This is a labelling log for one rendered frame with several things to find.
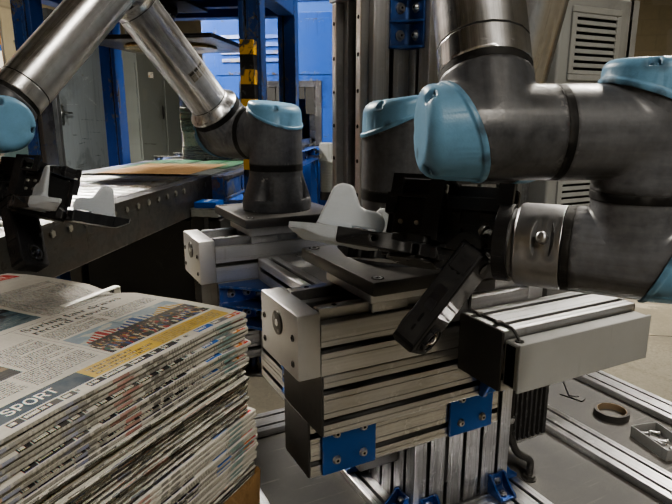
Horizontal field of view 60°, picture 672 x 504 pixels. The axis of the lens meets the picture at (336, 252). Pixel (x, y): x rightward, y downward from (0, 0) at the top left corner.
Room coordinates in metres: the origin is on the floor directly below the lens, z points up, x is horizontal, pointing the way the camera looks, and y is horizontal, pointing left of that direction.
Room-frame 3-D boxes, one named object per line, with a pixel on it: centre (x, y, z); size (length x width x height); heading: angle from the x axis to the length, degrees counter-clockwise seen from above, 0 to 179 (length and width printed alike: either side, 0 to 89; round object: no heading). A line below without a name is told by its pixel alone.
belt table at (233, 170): (2.57, 0.69, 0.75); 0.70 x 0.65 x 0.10; 172
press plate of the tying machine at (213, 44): (2.57, 0.69, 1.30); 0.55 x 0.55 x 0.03; 82
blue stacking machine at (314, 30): (5.25, 0.27, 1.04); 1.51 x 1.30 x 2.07; 172
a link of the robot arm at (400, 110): (0.84, -0.10, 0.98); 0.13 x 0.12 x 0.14; 93
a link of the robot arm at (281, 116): (1.29, 0.14, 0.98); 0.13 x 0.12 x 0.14; 52
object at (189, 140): (3.14, 0.61, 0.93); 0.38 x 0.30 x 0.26; 172
